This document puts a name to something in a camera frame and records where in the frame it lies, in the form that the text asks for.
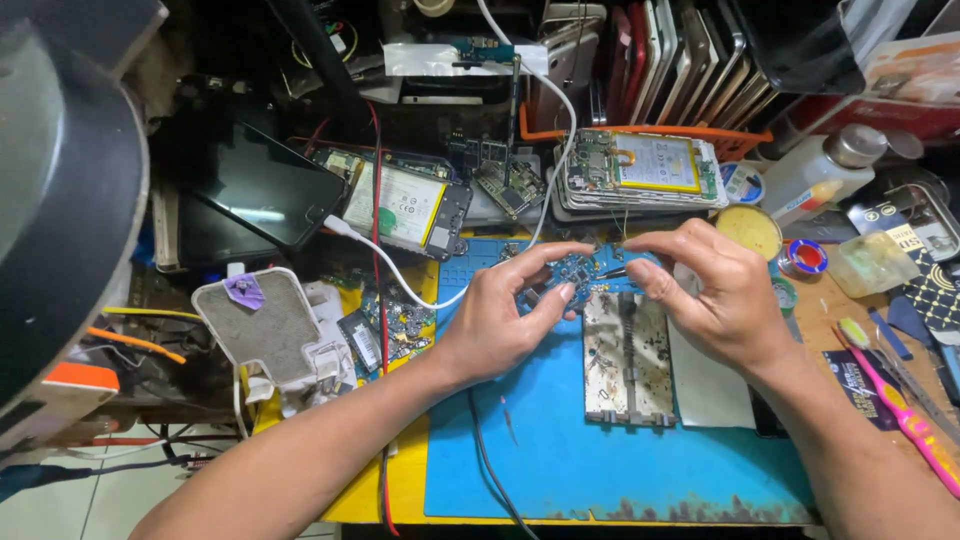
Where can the person's left hand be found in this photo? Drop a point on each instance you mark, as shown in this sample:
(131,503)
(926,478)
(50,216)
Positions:
(487,330)

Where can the person's right hand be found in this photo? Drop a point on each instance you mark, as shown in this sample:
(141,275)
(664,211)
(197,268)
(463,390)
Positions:
(727,300)

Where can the blue phone circuit board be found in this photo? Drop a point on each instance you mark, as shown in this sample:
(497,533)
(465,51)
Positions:
(577,271)

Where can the black tweezers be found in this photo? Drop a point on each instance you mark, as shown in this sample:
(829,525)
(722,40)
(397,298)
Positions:
(611,274)

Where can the green solder spool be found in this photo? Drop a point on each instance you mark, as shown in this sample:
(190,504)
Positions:
(784,294)

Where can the tin of yellow flux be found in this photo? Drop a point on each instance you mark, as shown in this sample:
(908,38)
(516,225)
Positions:
(746,229)

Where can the pile of small phone parts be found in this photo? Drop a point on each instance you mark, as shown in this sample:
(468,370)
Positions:
(401,322)

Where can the blue red solder spool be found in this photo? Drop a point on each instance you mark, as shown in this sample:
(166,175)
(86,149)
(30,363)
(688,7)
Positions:
(806,257)

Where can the white cloth pad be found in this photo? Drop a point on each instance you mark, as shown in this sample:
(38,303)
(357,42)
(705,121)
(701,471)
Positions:
(709,390)

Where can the metal circuit board holder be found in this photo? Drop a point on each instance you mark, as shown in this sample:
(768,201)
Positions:
(626,367)

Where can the small green circuit boards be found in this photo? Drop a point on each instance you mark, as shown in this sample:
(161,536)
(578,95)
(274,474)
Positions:
(510,186)

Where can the white bottle with metal cap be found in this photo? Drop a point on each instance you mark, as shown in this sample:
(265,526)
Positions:
(814,180)

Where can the black printed card packet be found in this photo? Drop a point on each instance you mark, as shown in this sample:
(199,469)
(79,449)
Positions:
(855,379)

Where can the clear plastic container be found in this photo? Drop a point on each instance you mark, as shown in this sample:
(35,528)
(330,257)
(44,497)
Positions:
(874,264)

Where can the opened phone with white battery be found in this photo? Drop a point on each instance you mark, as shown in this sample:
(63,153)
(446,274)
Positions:
(401,206)

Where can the stack of opened phones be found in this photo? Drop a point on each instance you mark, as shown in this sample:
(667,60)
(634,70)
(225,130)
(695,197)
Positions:
(652,169)

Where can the blue silicone work mat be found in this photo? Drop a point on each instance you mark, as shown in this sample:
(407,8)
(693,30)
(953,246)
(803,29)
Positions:
(570,457)

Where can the blue pry tool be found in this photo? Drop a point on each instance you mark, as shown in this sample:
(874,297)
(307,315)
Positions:
(889,332)

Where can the pink yellow toothbrush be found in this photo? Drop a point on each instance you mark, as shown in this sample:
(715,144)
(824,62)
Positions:
(900,409)

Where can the steel tweezers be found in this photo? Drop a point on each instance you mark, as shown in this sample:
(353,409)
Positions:
(919,390)

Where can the white stand with grey mesh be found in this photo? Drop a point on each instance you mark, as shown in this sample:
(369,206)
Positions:
(262,330)

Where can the orange basket of phones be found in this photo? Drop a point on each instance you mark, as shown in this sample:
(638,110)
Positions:
(675,67)

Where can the black smartphone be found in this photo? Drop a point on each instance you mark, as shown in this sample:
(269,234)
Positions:
(262,187)

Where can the silver bag with blue board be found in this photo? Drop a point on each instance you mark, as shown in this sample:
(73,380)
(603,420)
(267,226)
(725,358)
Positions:
(465,56)

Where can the orange white box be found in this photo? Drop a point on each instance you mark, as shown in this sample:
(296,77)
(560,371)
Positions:
(79,386)

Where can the large black lamp head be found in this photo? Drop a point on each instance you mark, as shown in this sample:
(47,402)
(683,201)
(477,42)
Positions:
(67,225)

